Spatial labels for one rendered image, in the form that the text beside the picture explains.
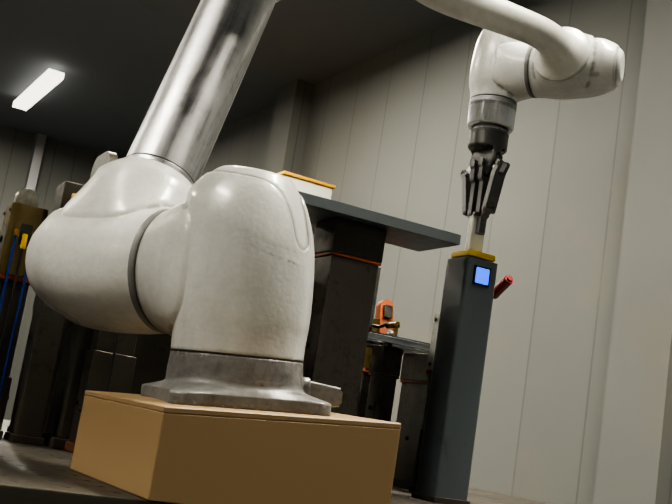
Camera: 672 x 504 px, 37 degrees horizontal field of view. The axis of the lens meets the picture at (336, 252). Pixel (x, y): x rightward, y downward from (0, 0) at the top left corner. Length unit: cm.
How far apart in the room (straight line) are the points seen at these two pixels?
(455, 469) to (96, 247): 86
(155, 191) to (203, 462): 39
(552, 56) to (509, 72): 12
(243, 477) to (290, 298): 21
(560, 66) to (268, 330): 93
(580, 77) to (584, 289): 265
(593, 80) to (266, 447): 107
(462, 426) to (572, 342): 265
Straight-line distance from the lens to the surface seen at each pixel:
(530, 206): 488
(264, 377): 111
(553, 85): 190
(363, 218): 171
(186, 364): 113
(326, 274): 172
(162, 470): 101
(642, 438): 393
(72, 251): 126
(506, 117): 194
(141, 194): 126
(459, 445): 185
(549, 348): 457
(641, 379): 397
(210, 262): 112
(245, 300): 111
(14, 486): 98
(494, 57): 196
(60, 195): 171
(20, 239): 169
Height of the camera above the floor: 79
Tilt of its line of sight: 10 degrees up
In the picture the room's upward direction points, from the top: 9 degrees clockwise
